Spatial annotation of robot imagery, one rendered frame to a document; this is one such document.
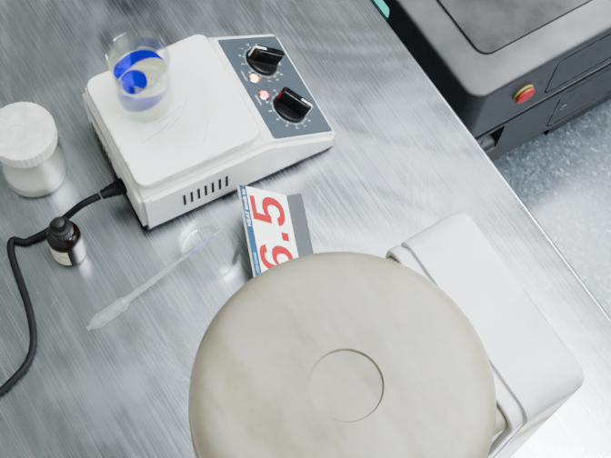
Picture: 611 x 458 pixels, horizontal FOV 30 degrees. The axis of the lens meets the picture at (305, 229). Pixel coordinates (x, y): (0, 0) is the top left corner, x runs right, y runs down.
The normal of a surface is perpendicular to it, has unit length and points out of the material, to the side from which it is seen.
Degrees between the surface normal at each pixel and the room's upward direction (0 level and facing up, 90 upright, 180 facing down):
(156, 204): 90
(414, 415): 3
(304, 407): 2
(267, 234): 40
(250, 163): 90
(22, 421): 0
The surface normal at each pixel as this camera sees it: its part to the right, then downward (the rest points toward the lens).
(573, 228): 0.05, -0.40
